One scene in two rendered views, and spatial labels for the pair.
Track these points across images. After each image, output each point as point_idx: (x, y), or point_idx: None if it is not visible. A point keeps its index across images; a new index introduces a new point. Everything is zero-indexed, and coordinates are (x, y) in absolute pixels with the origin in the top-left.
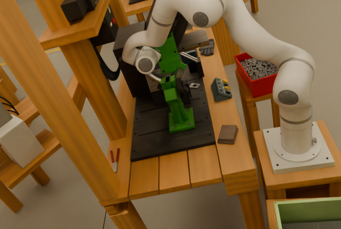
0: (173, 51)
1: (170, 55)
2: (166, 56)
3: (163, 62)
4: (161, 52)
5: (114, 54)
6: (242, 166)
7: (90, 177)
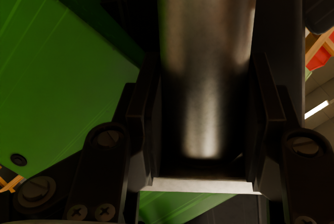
0: (30, 160)
1: (15, 121)
2: (38, 101)
3: (10, 26)
4: (106, 106)
5: None
6: None
7: None
